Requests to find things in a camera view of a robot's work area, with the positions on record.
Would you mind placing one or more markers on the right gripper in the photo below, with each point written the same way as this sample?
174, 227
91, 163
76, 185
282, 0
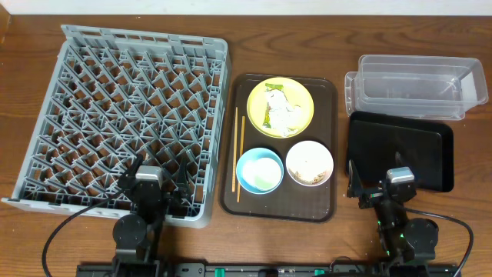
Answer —
379, 194

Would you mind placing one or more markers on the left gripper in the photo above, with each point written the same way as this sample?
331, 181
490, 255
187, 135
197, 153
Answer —
152, 188

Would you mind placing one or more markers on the white bowl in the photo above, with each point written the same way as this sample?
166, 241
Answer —
308, 149

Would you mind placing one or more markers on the light blue bowl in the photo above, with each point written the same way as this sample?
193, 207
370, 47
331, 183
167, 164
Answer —
252, 155

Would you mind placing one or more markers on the white tissue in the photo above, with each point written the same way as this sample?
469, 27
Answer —
285, 122

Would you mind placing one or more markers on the small white cup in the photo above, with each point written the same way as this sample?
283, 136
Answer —
263, 174

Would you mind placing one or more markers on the green snack wrapper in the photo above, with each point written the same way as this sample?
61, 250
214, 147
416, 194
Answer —
275, 97

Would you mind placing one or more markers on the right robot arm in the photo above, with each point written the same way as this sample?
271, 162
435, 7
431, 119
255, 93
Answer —
404, 240

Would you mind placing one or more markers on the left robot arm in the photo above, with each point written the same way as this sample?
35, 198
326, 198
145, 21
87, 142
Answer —
137, 234

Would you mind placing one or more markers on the black waste tray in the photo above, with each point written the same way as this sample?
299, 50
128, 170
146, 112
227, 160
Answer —
427, 148

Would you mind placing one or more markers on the grey plastic dishwasher rack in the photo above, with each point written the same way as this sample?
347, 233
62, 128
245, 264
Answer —
115, 94

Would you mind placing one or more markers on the rice food scraps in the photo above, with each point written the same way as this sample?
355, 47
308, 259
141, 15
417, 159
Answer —
308, 170

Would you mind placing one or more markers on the dark brown serving tray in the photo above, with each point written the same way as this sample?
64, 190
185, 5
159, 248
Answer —
290, 200

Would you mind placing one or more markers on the right wooden chopstick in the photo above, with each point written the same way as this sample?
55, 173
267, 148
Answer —
240, 154

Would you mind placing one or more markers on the yellow round plate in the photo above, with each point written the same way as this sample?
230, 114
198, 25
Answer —
296, 93

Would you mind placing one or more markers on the clear plastic bin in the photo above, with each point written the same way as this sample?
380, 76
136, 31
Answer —
416, 86

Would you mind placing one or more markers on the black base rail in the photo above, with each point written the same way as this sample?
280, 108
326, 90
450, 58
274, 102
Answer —
201, 270

